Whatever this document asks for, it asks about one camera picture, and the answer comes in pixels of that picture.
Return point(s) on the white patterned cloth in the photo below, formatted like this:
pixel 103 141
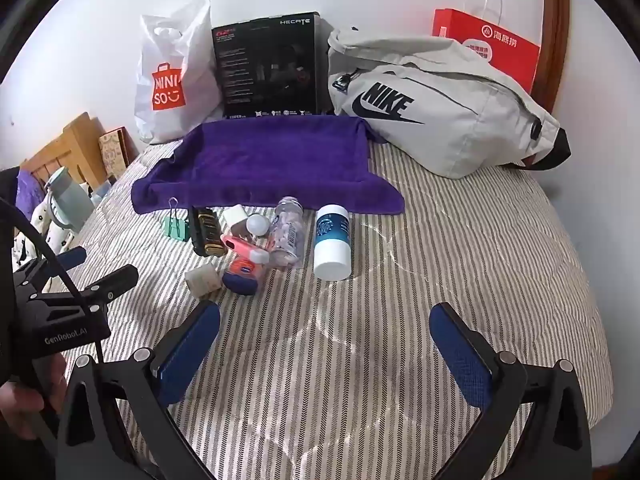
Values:
pixel 50 232

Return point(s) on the red paper bag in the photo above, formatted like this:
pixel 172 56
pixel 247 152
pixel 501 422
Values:
pixel 510 55

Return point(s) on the black stick lighter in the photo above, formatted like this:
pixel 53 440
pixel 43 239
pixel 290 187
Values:
pixel 194 230

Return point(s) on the striped bedsheet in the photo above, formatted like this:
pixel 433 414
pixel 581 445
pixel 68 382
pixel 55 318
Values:
pixel 425 260

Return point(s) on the grey waist bag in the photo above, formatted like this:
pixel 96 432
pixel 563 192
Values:
pixel 450 125

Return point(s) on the white bottle with blue label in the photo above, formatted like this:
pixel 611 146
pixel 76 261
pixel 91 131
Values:
pixel 331 260

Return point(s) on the small white round-top bottle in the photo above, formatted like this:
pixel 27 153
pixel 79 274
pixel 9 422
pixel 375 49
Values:
pixel 258 224

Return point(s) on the purple cloth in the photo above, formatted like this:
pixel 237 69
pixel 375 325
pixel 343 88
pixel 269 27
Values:
pixel 30 192

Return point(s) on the green binder clip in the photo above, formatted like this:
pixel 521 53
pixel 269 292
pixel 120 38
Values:
pixel 176 230

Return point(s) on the person's left hand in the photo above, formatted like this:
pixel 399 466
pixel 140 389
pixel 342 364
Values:
pixel 25 405

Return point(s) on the small blue orange jar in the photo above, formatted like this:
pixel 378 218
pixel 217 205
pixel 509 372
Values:
pixel 240 280

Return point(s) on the small light blue cup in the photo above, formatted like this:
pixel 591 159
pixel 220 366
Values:
pixel 102 191

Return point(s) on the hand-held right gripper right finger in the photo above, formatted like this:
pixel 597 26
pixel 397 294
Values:
pixel 462 355

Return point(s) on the patterned brown box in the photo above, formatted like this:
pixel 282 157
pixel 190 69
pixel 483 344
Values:
pixel 115 155

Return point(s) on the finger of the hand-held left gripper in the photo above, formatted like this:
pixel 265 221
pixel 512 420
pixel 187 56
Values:
pixel 115 282
pixel 72 257

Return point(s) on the clear candy bottle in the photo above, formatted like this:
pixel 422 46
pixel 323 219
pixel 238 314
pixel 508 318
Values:
pixel 286 235

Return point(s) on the white plastic shopping bag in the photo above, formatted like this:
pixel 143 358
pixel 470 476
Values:
pixel 175 60

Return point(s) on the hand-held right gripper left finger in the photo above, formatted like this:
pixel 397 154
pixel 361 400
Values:
pixel 187 355

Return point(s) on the wooden headboard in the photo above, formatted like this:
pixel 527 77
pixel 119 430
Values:
pixel 75 150

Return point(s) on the black gold label lighter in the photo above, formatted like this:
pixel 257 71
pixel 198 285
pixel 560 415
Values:
pixel 210 235

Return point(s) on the pink tube with white cap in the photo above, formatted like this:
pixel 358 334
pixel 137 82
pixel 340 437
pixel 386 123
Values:
pixel 235 246

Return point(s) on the brown wooden frame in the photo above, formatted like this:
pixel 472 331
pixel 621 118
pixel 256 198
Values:
pixel 555 35

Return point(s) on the white power adapter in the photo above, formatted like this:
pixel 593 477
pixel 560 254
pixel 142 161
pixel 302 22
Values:
pixel 234 215

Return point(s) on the purple towel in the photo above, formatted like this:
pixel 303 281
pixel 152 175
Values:
pixel 275 160

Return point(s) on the beige eraser cube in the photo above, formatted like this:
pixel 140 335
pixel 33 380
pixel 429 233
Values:
pixel 202 282

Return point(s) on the black headset box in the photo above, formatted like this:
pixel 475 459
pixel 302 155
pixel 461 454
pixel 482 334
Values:
pixel 265 65

